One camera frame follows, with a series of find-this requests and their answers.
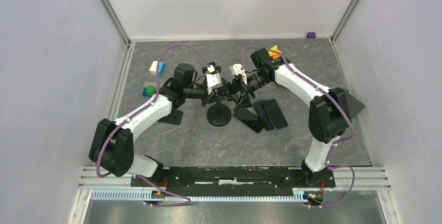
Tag purple small block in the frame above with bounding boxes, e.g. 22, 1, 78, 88
306, 32, 317, 39

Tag green blue toy bricks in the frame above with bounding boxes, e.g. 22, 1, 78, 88
142, 81, 157, 97

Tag grey studded baseplate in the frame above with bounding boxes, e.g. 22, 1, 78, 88
345, 90, 365, 119

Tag dark blue edged phone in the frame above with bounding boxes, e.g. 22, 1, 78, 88
263, 99, 288, 130

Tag black flat phone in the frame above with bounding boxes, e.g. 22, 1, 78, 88
233, 109, 264, 134

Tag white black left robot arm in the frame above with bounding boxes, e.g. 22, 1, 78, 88
89, 63, 223, 186

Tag black folding desk stand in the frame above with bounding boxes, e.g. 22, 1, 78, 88
157, 109, 183, 126

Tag black rear phone stand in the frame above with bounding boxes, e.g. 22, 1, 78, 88
202, 62, 221, 74

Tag yellow orange toy block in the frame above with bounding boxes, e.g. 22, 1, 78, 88
268, 45, 282, 59

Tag white blue toy block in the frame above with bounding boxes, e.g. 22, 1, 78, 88
149, 61, 165, 76

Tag black phone light blue edge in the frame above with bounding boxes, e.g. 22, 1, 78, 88
226, 79, 242, 103

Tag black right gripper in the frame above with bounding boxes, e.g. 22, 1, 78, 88
227, 72, 271, 111

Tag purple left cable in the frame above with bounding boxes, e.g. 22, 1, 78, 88
95, 44, 211, 207

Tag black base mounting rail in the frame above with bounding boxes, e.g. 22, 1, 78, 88
149, 166, 336, 196

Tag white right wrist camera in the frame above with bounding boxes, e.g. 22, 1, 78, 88
230, 64, 248, 85

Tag dark grey phone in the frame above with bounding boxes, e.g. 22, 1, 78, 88
253, 101, 274, 131

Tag black phone stand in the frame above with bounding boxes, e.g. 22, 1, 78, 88
206, 101, 231, 127
202, 62, 221, 74

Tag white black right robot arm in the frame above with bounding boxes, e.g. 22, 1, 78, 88
230, 46, 355, 186

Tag black front phone stand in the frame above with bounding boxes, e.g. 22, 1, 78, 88
206, 101, 231, 127

